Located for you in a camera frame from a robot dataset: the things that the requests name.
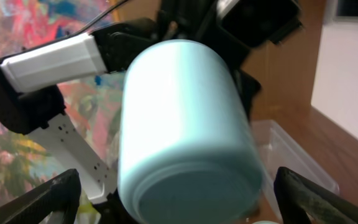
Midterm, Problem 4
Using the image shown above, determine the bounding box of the clear plastic bin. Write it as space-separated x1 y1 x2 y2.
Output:
251 120 339 219

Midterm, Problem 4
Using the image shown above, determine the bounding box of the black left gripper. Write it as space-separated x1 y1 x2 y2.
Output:
157 0 302 115

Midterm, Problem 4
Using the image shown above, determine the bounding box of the light blue cup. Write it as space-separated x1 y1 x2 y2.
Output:
117 40 263 223

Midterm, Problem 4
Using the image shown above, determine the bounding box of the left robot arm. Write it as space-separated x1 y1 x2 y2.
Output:
0 0 301 135

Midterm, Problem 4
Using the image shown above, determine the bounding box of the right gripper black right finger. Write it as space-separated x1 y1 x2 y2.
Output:
273 167 358 224

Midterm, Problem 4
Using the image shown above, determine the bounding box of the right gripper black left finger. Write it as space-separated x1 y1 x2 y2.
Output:
0 169 81 224

